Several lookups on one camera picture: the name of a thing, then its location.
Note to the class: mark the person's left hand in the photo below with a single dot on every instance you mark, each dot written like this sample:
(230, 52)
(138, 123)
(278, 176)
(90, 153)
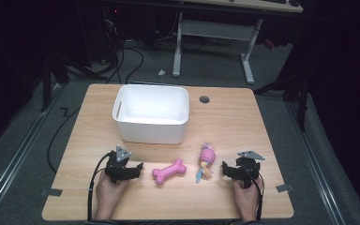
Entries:
(107, 193)

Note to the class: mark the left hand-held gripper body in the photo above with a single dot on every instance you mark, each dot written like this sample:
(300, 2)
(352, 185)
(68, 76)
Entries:
(117, 170)

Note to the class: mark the black metal stand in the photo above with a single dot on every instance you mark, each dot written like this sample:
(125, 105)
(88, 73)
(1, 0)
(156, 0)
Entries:
(46, 87)
(301, 106)

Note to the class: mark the pink doll toy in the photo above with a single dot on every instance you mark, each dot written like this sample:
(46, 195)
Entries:
(207, 156)

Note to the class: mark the white-legged wooden desk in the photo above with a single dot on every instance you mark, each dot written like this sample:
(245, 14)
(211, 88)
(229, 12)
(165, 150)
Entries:
(218, 29)

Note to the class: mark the small white floor object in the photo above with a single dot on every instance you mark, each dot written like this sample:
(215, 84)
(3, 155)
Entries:
(162, 72)

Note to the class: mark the metal floor rail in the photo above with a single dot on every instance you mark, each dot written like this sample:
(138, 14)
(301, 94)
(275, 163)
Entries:
(15, 161)
(320, 168)

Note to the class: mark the pink rubber bone toy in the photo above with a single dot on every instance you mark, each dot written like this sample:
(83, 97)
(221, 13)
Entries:
(168, 172)

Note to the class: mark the white plastic bin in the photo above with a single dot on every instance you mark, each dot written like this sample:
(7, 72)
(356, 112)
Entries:
(153, 132)

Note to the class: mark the person's right hand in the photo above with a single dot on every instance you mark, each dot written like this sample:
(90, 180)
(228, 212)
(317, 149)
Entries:
(248, 198)

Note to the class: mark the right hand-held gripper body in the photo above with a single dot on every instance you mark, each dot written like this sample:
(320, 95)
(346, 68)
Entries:
(248, 172)

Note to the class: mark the grey tape strip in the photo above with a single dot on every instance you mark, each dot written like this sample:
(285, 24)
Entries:
(284, 187)
(53, 192)

